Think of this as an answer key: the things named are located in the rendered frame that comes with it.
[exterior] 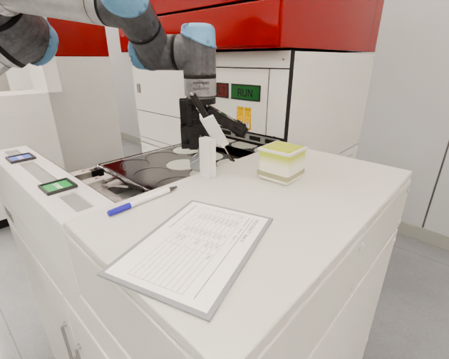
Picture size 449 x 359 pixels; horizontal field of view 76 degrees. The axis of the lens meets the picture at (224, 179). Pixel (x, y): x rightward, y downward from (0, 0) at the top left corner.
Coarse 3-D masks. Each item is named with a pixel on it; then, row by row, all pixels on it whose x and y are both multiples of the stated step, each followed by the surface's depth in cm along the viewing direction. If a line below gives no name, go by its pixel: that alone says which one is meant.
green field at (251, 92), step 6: (234, 90) 93; (240, 90) 91; (246, 90) 89; (252, 90) 88; (258, 90) 86; (234, 96) 93; (240, 96) 92; (246, 96) 90; (252, 96) 88; (258, 96) 87
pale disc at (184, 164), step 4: (176, 160) 91; (180, 160) 91; (184, 160) 91; (188, 160) 91; (168, 164) 88; (172, 164) 88; (176, 164) 88; (180, 164) 88; (184, 164) 88; (188, 164) 88; (172, 168) 84; (176, 168) 84; (180, 168) 84; (184, 168) 84; (188, 168) 84
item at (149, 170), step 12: (144, 156) 95; (156, 156) 95; (168, 156) 95; (180, 156) 95; (192, 156) 95; (108, 168) 84; (120, 168) 84; (132, 168) 84; (144, 168) 84; (156, 168) 84; (168, 168) 84; (132, 180) 76; (144, 180) 76; (156, 180) 76; (168, 180) 76
